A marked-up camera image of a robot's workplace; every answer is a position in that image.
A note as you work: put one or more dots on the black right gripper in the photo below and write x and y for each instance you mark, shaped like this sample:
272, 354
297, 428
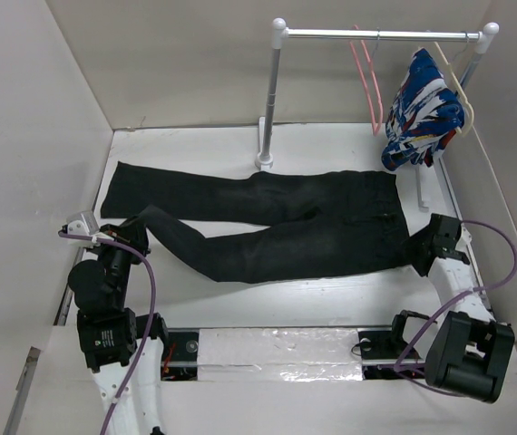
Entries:
410, 245

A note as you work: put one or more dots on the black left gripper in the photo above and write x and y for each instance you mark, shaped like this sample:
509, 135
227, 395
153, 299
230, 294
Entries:
133, 235

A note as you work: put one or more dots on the black trousers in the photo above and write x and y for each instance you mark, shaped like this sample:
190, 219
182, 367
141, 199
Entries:
267, 227

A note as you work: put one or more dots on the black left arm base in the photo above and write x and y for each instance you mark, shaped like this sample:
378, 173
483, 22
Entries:
179, 361

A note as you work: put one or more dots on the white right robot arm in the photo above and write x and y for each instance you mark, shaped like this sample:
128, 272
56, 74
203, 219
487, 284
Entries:
460, 350

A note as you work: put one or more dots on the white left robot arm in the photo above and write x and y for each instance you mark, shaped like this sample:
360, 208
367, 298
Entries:
122, 350

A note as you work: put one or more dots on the pink plastic hanger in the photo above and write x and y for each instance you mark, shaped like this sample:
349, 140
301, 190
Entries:
364, 61

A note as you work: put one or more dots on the cream plastic hanger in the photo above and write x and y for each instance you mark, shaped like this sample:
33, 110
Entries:
447, 69

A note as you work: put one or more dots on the blue patterned garment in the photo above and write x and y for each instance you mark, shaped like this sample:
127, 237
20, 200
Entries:
424, 117

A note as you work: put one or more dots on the white metal clothes rack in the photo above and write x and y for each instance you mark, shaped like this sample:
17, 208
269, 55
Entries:
313, 77

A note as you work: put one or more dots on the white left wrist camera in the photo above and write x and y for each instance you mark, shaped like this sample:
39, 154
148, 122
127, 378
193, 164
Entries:
80, 229

